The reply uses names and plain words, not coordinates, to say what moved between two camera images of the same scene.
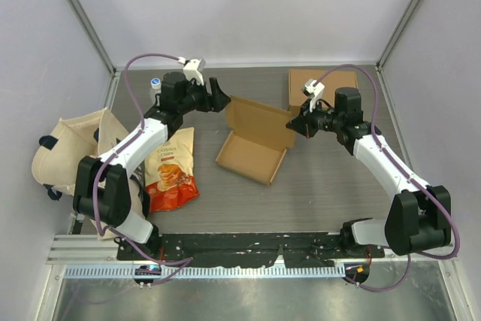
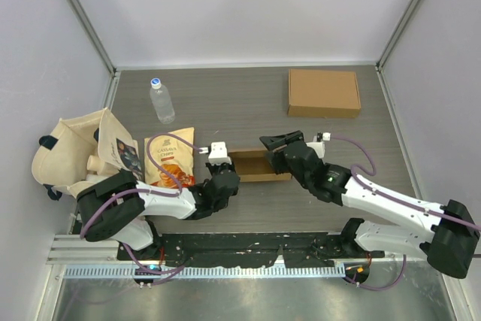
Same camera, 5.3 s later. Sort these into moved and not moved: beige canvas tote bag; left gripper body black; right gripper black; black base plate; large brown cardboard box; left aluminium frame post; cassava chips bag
Moved: left gripper body black; right gripper black
Not moved: black base plate; left aluminium frame post; large brown cardboard box; beige canvas tote bag; cassava chips bag
